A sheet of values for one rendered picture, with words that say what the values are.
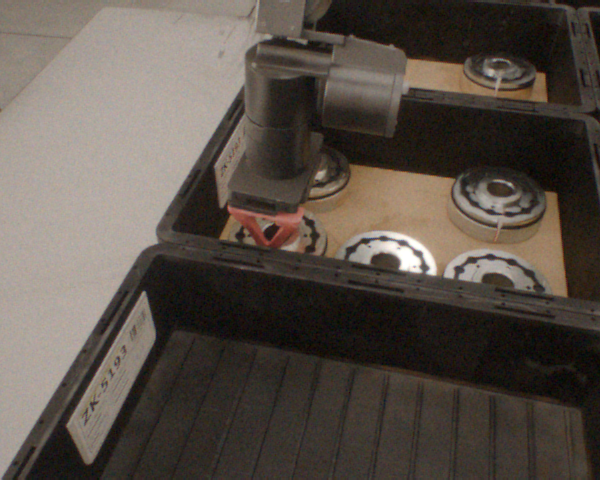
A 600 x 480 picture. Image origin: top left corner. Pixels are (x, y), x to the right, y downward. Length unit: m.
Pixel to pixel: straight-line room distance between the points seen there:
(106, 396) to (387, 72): 0.32
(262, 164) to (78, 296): 0.39
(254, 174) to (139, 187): 0.46
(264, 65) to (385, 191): 0.31
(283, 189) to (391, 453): 0.24
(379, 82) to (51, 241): 0.58
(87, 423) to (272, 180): 0.24
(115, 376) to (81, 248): 0.42
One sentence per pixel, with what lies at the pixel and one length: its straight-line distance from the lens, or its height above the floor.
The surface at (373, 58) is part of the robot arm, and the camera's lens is 0.49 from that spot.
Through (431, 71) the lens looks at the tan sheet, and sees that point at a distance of 1.01.
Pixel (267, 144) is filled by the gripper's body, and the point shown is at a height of 1.00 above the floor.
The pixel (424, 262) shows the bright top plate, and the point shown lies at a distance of 0.62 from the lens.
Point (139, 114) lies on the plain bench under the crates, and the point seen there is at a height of 0.70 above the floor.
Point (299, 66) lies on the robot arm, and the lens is 0.49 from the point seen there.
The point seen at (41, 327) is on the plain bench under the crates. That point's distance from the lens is 0.82.
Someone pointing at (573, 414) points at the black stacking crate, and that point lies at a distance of 0.59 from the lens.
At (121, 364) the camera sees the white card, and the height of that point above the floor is 0.89.
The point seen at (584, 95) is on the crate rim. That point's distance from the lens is 0.79.
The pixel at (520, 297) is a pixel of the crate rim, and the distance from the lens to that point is 0.51.
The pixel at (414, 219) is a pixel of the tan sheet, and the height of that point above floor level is 0.83.
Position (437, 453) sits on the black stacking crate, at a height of 0.83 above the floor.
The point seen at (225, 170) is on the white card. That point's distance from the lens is 0.67.
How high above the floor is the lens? 1.29
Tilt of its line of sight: 43 degrees down
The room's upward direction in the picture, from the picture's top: straight up
